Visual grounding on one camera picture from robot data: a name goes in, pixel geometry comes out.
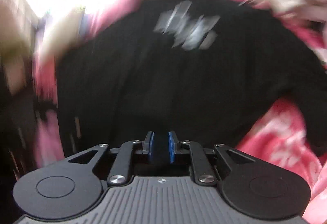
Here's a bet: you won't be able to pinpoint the black smile t-shirt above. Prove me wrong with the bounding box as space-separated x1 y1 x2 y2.
56 0 326 156

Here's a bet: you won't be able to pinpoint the pink floral bed blanket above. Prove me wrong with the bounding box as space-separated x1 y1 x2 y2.
33 0 326 223

